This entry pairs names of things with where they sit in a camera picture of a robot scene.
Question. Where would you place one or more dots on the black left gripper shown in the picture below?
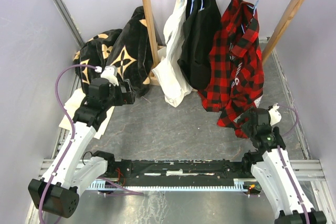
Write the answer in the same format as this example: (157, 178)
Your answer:
(126, 97)

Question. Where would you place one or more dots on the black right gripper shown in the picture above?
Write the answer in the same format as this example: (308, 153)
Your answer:
(240, 117)

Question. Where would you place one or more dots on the red black plaid shirt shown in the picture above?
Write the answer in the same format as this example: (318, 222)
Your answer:
(237, 75)

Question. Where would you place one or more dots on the light blue hanger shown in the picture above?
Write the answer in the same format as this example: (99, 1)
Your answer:
(254, 8)

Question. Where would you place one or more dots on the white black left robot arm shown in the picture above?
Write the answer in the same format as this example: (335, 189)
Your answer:
(60, 187)

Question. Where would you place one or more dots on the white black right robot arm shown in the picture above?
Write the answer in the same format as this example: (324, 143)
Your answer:
(271, 167)

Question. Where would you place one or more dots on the white hanging shirt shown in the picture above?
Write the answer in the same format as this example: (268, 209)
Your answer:
(168, 72)

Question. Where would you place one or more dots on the black beige patterned blanket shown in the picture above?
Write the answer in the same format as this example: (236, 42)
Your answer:
(128, 49)

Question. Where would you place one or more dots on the black hanging garment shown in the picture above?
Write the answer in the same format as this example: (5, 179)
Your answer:
(199, 29)

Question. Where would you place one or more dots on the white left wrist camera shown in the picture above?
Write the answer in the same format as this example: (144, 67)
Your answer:
(109, 73)

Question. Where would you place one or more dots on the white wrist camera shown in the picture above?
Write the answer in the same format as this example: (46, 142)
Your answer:
(275, 116)
(109, 73)

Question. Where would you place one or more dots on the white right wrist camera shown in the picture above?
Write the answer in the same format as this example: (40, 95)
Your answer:
(275, 116)

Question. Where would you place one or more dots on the white slotted cable duct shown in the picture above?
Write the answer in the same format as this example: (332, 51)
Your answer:
(188, 183)

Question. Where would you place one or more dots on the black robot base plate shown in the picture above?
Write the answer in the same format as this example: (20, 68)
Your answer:
(127, 168)

